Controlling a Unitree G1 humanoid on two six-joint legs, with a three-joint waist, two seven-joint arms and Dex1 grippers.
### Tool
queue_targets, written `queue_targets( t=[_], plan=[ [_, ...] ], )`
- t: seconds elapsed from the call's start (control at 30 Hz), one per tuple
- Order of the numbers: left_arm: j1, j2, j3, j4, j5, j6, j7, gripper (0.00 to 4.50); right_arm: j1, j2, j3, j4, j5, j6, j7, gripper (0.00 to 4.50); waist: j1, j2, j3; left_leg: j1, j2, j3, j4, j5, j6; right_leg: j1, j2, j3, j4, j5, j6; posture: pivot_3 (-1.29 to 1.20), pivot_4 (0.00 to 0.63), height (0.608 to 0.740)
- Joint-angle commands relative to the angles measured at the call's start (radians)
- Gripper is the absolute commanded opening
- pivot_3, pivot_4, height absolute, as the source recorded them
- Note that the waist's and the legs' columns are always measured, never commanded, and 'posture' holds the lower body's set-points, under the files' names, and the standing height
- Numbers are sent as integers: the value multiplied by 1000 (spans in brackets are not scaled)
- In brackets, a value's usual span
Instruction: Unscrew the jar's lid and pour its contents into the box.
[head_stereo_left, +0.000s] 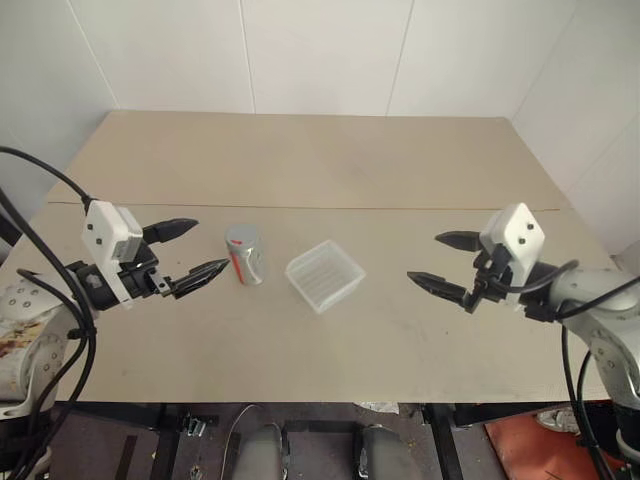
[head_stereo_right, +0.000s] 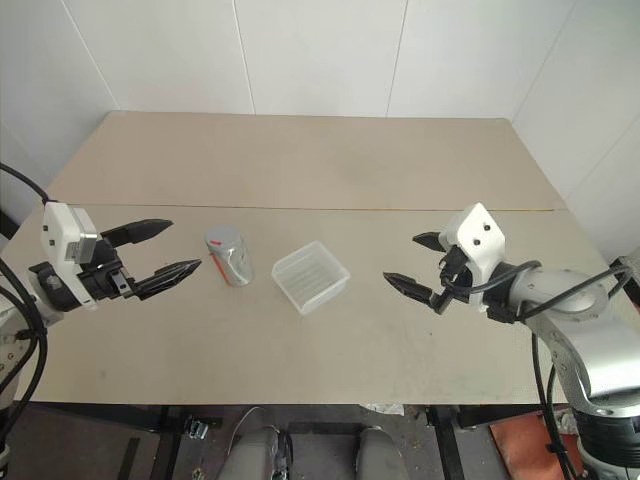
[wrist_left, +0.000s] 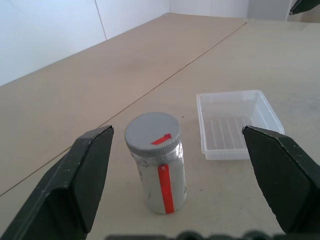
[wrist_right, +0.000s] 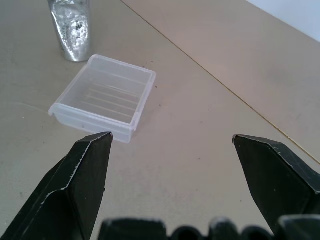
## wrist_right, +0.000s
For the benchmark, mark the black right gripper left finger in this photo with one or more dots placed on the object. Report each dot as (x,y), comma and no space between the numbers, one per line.
(75,190)

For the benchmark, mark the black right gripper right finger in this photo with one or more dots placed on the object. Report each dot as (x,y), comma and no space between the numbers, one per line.
(277,180)

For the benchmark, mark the clear plastic tray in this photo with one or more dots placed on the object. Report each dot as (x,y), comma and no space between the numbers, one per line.
(105,97)

